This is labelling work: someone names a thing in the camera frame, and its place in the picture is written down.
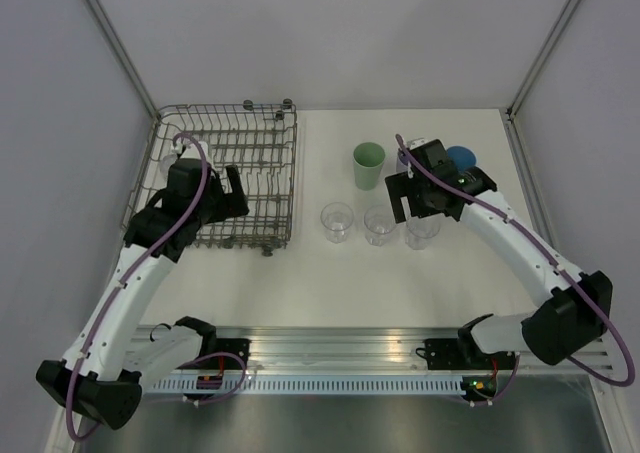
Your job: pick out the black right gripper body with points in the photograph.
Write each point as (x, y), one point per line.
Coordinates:
(420, 203)

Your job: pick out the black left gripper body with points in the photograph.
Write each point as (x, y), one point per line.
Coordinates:
(214, 208)

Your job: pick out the purple plastic cup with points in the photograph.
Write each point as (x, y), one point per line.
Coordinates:
(401, 162)

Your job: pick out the clear glass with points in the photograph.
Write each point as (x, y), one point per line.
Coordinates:
(380, 225)
(337, 218)
(420, 232)
(165, 164)

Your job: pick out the green plastic cup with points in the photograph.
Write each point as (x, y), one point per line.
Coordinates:
(368, 160)

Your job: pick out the blue plastic cup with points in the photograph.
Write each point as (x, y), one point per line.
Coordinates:
(462, 157)

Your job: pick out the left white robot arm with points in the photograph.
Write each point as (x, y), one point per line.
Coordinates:
(97, 378)

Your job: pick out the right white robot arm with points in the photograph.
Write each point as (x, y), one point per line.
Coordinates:
(570, 305)

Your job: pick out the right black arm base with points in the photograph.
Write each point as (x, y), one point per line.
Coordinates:
(445, 354)

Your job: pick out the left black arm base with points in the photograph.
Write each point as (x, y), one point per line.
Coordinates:
(237, 346)

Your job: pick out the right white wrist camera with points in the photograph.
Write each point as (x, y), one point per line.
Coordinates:
(416, 143)

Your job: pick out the grey wire dish rack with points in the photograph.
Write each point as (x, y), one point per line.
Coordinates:
(260, 139)

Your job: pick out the right aluminium corner post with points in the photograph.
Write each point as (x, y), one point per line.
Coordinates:
(542, 57)

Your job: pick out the aluminium corner post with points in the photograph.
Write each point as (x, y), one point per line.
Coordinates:
(542, 57)
(117, 47)

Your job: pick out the aluminium front rail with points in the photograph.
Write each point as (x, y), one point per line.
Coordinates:
(334, 350)

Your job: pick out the white slotted cable duct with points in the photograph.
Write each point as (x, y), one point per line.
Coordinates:
(262, 384)

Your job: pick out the left aluminium corner post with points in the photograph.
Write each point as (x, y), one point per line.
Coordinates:
(117, 47)

